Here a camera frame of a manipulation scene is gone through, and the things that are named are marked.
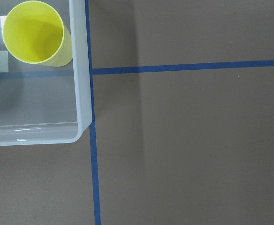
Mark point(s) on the clear plastic storage box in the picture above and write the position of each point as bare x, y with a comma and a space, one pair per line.
41, 104

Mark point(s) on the yellow plastic cup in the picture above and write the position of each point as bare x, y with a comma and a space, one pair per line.
34, 33

